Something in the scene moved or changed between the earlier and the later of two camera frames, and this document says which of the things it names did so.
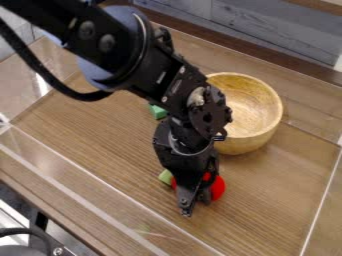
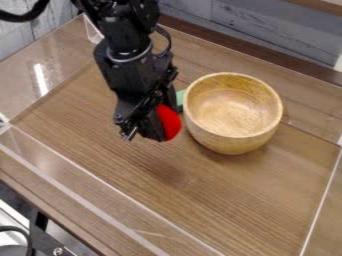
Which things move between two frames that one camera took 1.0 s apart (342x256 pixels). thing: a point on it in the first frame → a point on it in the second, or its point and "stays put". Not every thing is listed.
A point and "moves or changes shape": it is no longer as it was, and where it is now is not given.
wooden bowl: (255, 105) stays put
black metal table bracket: (38, 246) stays put
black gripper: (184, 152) → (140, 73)
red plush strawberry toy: (217, 184) moves or changes shape
